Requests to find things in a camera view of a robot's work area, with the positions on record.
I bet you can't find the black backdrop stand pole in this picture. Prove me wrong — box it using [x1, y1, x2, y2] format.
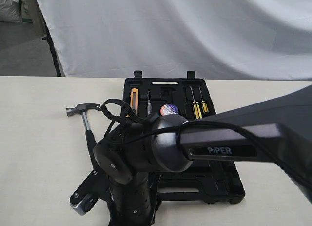
[32, 0, 62, 77]

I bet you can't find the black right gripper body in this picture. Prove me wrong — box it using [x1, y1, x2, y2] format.
[109, 172, 161, 226]

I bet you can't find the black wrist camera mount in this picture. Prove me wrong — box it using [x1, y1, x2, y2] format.
[70, 169, 112, 216]

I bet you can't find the black Piper right robot arm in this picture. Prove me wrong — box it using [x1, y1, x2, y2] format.
[93, 86, 312, 226]

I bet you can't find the green printed bag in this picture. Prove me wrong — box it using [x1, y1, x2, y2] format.
[20, 0, 32, 23]

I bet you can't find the short yellow black screwdriver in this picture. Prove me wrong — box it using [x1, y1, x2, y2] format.
[198, 86, 209, 114]

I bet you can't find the long yellow black screwdriver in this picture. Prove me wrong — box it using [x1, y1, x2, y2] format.
[190, 86, 202, 119]

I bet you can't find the steel claw hammer black grip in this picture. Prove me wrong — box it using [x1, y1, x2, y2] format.
[65, 103, 101, 169]

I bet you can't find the black PVC electrical tape roll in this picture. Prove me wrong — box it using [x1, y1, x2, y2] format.
[159, 103, 179, 116]

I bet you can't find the clear voltage tester screwdriver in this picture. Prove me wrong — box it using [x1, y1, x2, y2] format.
[146, 90, 152, 115]

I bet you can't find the grey woven sack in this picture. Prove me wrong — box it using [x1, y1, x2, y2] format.
[0, 0, 21, 22]

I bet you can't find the black plastic tool case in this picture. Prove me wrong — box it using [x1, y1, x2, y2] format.
[123, 70, 245, 204]

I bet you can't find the white backdrop cloth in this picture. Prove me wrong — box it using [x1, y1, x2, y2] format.
[37, 0, 312, 81]

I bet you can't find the orange utility knife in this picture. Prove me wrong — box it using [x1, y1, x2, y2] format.
[126, 88, 139, 115]

